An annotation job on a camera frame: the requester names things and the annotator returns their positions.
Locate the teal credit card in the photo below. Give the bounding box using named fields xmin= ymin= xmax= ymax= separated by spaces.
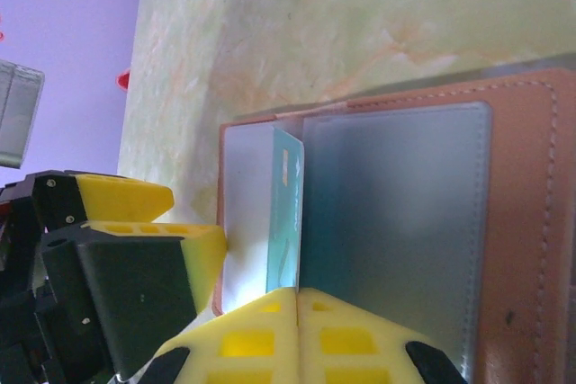
xmin=265 ymin=126 xmax=307 ymax=295

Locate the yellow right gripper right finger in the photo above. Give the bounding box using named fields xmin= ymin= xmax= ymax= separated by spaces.
xmin=296 ymin=287 xmax=469 ymax=384

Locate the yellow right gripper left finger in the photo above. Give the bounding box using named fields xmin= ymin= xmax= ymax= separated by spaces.
xmin=148 ymin=287 xmax=302 ymax=384

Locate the brown pad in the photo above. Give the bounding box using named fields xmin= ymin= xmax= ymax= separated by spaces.
xmin=211 ymin=67 xmax=576 ymax=384

